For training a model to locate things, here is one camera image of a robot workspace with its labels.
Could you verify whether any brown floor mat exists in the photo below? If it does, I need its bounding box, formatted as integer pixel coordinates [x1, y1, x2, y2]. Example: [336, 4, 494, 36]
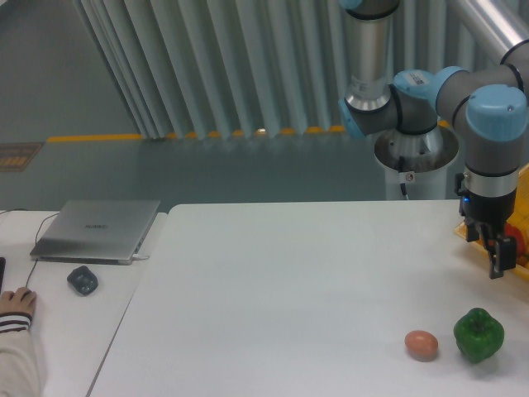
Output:
[0, 142, 44, 172]

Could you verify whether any red pepper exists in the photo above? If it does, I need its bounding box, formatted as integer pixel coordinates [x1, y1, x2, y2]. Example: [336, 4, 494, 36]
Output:
[505, 223, 528, 266]

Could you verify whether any black mouse cable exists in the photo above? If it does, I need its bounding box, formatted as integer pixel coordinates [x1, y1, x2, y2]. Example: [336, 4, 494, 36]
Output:
[0, 208, 60, 290]

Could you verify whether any person's hand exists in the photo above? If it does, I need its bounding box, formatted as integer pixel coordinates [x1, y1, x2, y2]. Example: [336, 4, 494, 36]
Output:
[0, 287, 37, 318]

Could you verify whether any green bell pepper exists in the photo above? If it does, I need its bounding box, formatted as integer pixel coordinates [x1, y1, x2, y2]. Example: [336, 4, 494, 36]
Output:
[453, 308, 505, 364]

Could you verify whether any brown egg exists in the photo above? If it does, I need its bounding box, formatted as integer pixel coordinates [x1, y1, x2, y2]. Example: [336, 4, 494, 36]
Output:
[404, 330, 439, 361]

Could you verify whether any silver laptop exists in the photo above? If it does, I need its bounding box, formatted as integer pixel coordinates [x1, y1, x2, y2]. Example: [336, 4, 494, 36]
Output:
[30, 200, 160, 265]

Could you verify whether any black small device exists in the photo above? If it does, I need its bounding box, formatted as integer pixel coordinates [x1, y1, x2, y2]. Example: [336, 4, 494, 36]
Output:
[67, 265, 98, 296]

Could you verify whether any black keyboard edge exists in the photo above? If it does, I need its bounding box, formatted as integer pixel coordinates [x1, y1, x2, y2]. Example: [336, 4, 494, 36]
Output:
[0, 257, 7, 294]

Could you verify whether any yellow plastic basket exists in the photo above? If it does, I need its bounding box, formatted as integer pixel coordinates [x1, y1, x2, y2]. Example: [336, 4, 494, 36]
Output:
[454, 163, 528, 283]

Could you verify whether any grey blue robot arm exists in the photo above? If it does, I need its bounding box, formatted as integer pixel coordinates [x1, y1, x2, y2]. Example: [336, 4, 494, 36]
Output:
[339, 1, 528, 279]

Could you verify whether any cream sleeved forearm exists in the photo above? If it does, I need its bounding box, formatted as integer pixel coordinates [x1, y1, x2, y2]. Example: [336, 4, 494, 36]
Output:
[1, 312, 41, 396]

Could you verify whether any black pedestal cable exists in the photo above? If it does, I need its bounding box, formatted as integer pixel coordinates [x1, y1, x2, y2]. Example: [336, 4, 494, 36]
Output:
[397, 155, 411, 202]

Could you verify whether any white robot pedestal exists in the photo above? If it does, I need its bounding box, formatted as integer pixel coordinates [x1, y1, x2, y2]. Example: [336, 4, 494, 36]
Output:
[374, 126, 459, 200]

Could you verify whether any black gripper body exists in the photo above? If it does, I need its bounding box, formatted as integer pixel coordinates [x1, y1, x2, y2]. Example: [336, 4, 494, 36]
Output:
[455, 171, 517, 237]

